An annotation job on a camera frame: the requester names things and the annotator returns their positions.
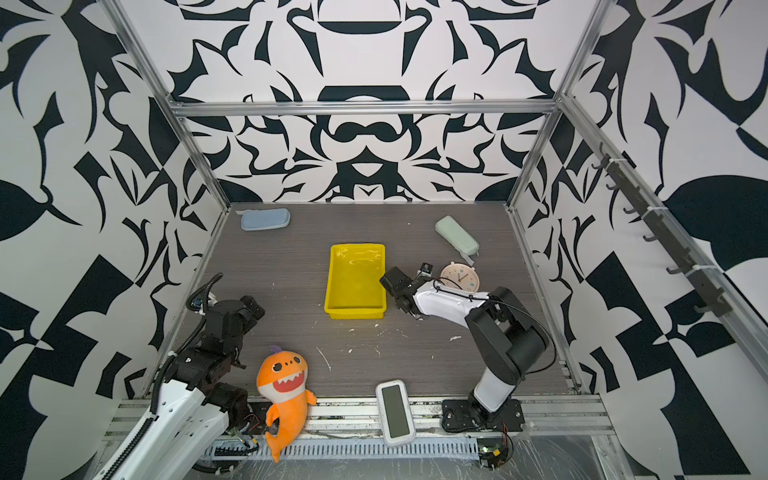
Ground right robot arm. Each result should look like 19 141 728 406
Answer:
380 264 552 415

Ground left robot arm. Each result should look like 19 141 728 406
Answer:
94 295 265 479

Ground yellow plastic bin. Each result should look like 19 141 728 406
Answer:
324 243 387 320

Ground pink round clock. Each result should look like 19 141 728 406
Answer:
439 262 480 293

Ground green pencil case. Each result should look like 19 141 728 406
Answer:
435 215 479 257

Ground orange shark plush toy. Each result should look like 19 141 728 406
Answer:
256 346 317 463

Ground white framed tablet device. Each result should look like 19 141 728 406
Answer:
375 380 416 447

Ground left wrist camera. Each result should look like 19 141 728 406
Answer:
185 292 207 313

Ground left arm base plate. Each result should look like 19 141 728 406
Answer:
220 399 272 438

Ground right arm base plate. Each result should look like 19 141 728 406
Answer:
441 396 525 433

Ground aluminium front rail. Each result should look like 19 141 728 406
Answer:
102 395 615 445

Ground black wall hook rail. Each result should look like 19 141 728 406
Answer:
594 145 733 317

